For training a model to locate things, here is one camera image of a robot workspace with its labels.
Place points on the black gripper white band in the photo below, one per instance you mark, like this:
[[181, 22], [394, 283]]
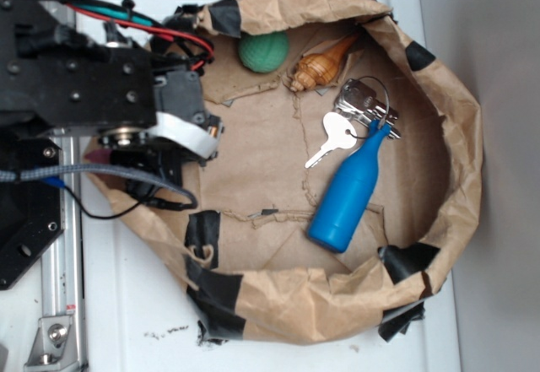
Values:
[[185, 131]]

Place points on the green foam ball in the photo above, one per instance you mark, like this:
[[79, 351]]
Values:
[[263, 53]]

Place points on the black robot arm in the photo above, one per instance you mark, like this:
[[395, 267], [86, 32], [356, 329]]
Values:
[[146, 109]]

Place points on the brown paper bag basin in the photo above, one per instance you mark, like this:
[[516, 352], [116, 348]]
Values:
[[243, 256]]

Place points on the orange plastic seashell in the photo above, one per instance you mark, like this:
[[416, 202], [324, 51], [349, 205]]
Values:
[[318, 69]]

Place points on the silver single key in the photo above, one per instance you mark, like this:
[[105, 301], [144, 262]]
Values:
[[341, 134]]

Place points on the blue plastic bottle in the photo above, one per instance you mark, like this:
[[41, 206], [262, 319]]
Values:
[[348, 194]]

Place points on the silver key bunch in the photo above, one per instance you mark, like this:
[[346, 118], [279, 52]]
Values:
[[358, 102]]

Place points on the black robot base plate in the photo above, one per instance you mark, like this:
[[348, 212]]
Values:
[[31, 211]]

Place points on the aluminium frame rail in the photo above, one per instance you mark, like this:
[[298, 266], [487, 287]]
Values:
[[62, 271]]

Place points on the metal corner bracket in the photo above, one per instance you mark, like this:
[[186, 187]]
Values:
[[57, 346]]

